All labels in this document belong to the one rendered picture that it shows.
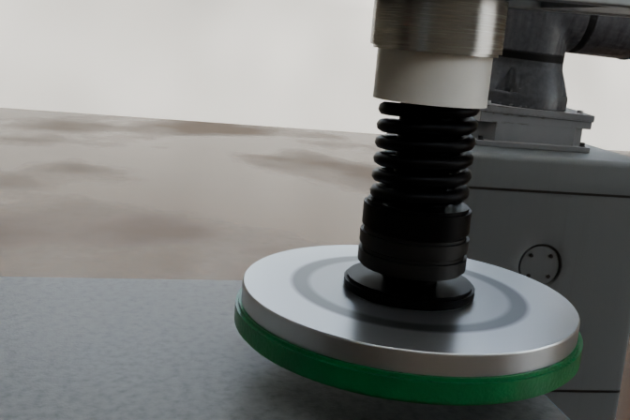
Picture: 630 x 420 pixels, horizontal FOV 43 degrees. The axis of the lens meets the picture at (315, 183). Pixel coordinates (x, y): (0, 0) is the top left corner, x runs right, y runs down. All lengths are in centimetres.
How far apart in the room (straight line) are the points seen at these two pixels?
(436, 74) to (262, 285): 17
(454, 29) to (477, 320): 17
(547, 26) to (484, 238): 40
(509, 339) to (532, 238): 98
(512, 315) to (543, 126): 103
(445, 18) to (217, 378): 25
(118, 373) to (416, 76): 25
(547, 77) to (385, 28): 107
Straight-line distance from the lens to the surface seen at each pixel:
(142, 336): 57
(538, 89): 151
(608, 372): 159
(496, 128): 148
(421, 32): 46
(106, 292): 65
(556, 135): 153
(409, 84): 47
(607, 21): 158
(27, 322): 60
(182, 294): 65
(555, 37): 154
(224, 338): 57
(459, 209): 50
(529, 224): 143
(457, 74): 47
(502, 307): 51
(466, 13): 46
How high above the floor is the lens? 101
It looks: 10 degrees down
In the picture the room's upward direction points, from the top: 5 degrees clockwise
